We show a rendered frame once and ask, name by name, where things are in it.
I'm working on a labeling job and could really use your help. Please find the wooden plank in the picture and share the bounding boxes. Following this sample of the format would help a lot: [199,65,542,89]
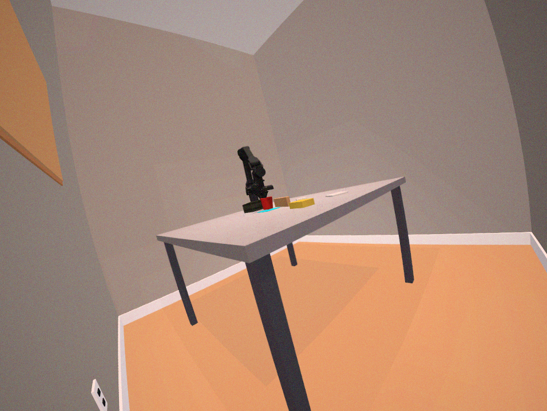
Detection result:
[273,196,290,207]

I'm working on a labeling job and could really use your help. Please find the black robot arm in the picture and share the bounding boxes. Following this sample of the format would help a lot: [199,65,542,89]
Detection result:
[237,146,265,202]

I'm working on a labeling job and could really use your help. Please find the yellow rectangular block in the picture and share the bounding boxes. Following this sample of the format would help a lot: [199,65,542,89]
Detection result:
[289,198,315,209]

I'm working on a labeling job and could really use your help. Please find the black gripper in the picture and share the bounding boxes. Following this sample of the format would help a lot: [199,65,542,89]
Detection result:
[249,178,274,199]

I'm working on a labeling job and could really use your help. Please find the red cup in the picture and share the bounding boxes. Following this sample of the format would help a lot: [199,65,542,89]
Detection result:
[260,196,273,210]

